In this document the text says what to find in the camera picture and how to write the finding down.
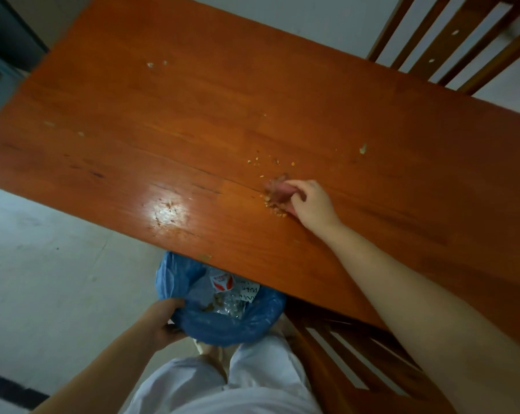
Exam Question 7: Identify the person's left hand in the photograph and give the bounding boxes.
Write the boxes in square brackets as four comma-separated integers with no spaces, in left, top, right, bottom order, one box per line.
[141,298,187,352]

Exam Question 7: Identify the person's left leg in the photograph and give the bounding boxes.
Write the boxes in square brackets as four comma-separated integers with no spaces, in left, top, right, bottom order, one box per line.
[197,340,228,378]

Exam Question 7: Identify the food crumbs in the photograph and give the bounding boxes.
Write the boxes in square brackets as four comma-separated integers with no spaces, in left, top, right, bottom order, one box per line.
[42,60,369,259]

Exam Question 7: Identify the black baseboard strip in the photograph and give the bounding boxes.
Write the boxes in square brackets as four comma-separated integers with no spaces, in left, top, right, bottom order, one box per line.
[0,369,49,410]

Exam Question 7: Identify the person's right hand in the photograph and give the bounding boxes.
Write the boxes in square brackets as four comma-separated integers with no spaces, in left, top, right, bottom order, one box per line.
[284,179,345,237]

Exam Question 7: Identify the white shorts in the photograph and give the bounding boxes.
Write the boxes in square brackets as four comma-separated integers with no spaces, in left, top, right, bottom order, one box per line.
[121,333,323,414]

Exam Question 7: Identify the blue lined waste basket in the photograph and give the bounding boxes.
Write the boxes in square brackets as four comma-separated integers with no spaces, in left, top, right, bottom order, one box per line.
[155,252,288,348]

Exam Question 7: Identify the person's right forearm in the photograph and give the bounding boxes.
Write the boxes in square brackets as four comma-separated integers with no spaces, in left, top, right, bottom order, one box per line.
[328,224,520,414]

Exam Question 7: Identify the clear plastic bottle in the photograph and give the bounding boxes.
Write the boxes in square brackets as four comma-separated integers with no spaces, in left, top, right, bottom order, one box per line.
[203,269,248,317]

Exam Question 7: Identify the orange wooden table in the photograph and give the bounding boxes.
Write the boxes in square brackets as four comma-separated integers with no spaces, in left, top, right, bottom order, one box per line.
[0,0,520,357]

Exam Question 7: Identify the paper with black squiggles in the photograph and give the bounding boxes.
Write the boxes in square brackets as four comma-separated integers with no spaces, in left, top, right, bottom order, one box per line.
[238,282,260,303]

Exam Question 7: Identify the wooden slat-back chair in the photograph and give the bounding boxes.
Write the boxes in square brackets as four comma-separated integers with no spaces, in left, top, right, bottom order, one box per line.
[283,297,457,414]
[366,0,520,96]

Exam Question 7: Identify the person's left forearm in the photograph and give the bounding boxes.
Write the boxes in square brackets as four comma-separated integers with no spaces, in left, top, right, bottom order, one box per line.
[31,327,174,414]

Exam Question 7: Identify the pink cleaning cloth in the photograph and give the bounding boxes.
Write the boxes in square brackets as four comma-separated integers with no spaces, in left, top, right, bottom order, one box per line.
[264,174,306,214]

